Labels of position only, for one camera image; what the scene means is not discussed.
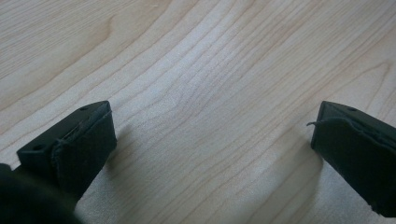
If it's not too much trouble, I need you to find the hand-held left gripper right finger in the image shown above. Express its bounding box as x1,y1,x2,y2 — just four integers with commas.
306,100,396,218

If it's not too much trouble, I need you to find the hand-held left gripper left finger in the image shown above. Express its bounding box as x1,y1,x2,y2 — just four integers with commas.
12,100,119,202

